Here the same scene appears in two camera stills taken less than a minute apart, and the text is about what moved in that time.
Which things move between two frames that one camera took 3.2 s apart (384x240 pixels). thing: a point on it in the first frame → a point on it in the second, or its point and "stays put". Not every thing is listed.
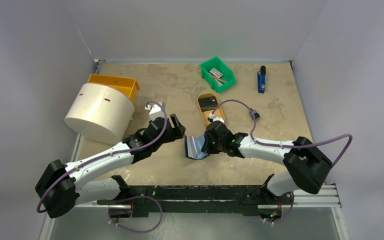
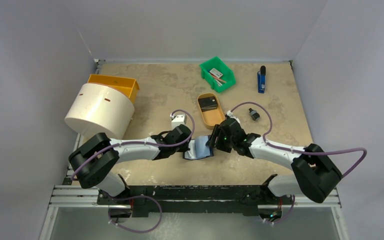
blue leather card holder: (193, 144) stays put
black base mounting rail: (234, 199) stays put
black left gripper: (176, 132) → (184, 148)
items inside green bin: (217, 75) stays put
